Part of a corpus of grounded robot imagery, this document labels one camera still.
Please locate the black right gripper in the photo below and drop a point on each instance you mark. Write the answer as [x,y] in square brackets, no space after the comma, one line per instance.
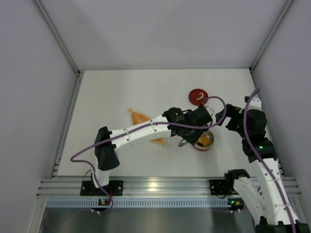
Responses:
[230,112]

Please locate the woven fish-shaped basket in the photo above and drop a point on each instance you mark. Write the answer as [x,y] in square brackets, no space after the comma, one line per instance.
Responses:
[138,118]

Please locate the grey aluminium frame post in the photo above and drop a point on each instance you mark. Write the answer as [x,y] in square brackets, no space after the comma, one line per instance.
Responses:
[52,28]

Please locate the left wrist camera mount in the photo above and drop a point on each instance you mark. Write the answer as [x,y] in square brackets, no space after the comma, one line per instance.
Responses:
[210,110]

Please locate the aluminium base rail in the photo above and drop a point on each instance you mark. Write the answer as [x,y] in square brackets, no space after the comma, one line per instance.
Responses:
[143,187]

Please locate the right aluminium frame post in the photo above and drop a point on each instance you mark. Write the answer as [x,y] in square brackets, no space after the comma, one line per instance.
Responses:
[271,33]

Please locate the red round lid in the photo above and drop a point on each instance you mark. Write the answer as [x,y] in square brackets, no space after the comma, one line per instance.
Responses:
[197,96]

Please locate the round steel lunch box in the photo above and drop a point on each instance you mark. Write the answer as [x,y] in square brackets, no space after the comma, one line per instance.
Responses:
[208,134]

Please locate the slotted grey cable duct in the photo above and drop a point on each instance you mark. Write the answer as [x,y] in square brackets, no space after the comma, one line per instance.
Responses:
[145,203]

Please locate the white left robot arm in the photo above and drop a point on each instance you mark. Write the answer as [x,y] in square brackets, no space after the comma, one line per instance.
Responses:
[165,125]

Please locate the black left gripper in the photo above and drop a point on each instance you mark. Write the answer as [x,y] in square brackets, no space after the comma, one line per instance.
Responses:
[192,135]

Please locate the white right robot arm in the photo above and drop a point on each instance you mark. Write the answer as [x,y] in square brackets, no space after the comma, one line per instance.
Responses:
[269,205]

